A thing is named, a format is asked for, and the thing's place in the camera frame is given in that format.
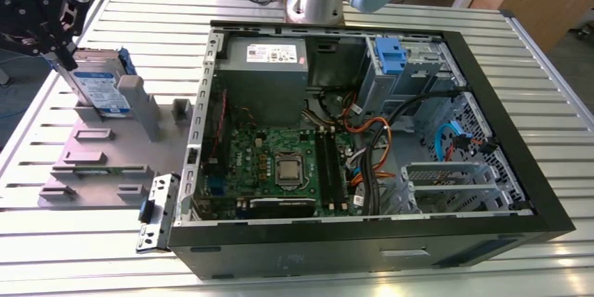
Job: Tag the metal optical drive cage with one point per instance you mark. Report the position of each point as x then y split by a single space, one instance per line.
394 88

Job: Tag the blue plastic drive latch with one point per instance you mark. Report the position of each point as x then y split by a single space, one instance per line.
391 55

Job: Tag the black graphics card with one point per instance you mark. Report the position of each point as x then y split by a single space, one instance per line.
277 206

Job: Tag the hard disk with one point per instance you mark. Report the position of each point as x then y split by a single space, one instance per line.
99 85

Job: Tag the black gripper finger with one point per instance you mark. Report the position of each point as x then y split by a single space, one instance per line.
69 58
22 46

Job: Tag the grey power supply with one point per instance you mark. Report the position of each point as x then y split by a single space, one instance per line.
259 95

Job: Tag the black PC case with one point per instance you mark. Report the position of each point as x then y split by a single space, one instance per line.
324 251

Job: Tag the black RAM slot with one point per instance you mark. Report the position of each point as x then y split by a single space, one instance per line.
325 168
338 168

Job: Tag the green motherboard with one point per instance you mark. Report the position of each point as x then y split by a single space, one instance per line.
249 172

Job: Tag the grey parts rack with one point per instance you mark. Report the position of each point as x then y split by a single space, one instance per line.
116 158

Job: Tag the CPU socket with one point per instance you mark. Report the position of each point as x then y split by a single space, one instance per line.
273 172

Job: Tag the metal disk bay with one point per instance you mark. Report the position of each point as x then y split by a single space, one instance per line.
444 187

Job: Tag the metal expansion slot bracket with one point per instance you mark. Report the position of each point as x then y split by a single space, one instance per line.
161 185

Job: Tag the silver CPU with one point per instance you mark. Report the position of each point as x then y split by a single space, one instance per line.
289 168

